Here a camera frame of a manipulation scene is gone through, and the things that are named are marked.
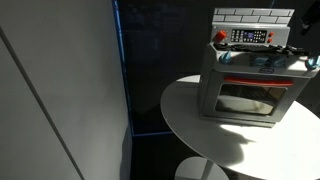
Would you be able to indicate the black stove keypad display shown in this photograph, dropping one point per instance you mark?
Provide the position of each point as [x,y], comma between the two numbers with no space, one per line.
[248,35]

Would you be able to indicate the grey toy stove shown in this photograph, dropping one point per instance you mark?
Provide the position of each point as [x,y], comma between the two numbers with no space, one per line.
[208,93]

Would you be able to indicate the black stove burner grate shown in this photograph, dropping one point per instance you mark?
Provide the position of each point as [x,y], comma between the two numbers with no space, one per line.
[256,47]

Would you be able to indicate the small orange stove button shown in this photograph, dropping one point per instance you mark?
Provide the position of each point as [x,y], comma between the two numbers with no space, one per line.
[269,40]
[271,34]

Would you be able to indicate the red stove knob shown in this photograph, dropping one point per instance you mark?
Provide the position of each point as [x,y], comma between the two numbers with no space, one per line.
[220,36]

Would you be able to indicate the blue stove knob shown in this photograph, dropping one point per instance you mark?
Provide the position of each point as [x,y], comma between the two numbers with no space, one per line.
[278,60]
[313,62]
[226,57]
[258,60]

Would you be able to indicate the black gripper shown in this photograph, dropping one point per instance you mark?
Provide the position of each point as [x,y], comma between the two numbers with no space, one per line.
[311,16]

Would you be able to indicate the white table pedestal base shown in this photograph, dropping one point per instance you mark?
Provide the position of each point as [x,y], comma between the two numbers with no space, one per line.
[191,170]

